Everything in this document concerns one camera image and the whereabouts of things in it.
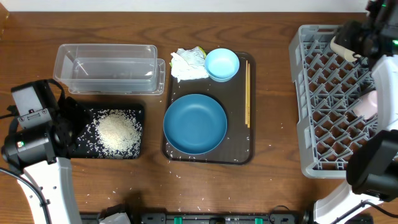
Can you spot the crumpled white paper napkin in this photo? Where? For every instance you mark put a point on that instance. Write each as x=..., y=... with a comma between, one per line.
x=188, y=64

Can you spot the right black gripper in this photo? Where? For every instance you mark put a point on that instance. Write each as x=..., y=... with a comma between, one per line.
x=344, y=35

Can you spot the cream white cup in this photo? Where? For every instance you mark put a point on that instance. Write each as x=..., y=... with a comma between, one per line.
x=345, y=53

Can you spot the white rice pile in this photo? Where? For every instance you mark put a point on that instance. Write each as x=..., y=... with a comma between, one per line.
x=116, y=133

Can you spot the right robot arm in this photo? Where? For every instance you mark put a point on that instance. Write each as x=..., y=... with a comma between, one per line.
x=371, y=175

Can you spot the light blue bowl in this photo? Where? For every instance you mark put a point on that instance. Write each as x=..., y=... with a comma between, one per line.
x=221, y=64

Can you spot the dark blue plate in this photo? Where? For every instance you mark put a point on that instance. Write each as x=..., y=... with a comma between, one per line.
x=195, y=124

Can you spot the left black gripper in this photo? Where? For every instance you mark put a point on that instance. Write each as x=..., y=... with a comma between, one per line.
x=71, y=107

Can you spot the pink cup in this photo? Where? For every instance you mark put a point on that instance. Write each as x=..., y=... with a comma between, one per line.
x=367, y=105

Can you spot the black waste tray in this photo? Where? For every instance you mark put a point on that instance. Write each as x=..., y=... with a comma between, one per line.
x=130, y=109

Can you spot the grey dishwasher rack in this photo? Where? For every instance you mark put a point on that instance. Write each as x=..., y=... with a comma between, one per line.
x=328, y=88

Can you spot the clear plastic bin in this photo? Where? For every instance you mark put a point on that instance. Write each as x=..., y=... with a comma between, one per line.
x=110, y=69

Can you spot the dark brown serving tray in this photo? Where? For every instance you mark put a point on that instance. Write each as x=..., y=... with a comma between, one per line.
x=237, y=147

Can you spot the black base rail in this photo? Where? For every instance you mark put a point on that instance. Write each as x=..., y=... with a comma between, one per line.
x=278, y=217

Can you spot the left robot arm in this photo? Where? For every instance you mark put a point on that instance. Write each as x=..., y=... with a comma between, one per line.
x=42, y=136

